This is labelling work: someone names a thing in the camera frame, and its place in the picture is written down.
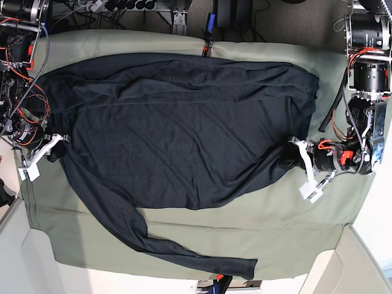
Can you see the beige plastic bin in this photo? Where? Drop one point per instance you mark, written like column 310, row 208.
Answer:
column 348, row 268
column 28, row 264

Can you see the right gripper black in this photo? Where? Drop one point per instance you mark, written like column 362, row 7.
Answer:
column 55, row 146

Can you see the dark long-sleeve T-shirt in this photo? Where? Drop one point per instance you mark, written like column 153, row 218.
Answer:
column 156, row 130

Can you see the green table cloth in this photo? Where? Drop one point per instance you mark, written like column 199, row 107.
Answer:
column 274, row 225

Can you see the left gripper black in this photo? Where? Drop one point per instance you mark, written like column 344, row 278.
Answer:
column 296, row 147

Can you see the orange black clamp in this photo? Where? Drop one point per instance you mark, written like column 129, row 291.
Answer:
column 207, row 49
column 30, row 65
column 220, row 285

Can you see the metal table bracket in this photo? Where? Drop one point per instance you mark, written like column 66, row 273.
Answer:
column 179, row 26

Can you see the orange black clamp bottom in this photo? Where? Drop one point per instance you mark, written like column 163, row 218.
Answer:
column 220, row 285

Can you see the orange black clamp far left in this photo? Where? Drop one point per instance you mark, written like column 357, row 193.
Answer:
column 30, row 65

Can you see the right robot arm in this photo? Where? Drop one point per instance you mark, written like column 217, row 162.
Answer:
column 25, row 50

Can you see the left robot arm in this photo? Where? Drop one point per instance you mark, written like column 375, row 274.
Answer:
column 358, row 113

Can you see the orange black clamp centre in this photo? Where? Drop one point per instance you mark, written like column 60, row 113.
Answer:
column 207, row 49

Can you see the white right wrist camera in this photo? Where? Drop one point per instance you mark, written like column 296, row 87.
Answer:
column 30, row 170

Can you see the beige plastic bin left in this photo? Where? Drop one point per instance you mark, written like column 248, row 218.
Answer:
column 28, row 264

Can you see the beige plastic bin right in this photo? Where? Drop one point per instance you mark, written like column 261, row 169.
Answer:
column 348, row 268

